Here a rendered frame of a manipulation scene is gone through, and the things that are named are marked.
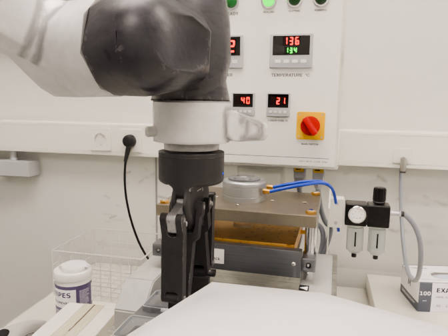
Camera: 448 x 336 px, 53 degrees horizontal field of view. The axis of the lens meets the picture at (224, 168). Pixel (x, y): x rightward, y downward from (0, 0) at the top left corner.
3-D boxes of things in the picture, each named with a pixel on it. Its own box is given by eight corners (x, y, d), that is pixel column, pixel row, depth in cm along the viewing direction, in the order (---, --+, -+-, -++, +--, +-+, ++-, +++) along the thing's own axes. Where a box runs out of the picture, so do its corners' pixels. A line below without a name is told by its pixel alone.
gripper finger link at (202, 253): (175, 199, 53) (179, 193, 54) (184, 275, 57) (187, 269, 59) (208, 201, 52) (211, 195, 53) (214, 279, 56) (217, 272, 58)
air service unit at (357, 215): (326, 251, 95) (329, 182, 93) (399, 257, 92) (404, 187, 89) (325, 259, 90) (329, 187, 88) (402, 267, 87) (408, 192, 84)
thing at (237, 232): (203, 229, 94) (203, 184, 92) (310, 238, 89) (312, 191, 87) (174, 256, 77) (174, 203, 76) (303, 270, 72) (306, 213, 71)
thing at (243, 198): (198, 219, 101) (199, 162, 99) (339, 231, 94) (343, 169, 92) (156, 255, 78) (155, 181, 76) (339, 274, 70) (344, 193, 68)
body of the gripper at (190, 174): (173, 143, 56) (173, 216, 57) (145, 151, 48) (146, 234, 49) (232, 146, 54) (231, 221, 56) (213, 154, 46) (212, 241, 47)
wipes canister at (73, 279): (68, 313, 113) (66, 255, 111) (100, 317, 111) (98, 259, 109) (48, 329, 105) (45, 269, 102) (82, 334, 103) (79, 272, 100)
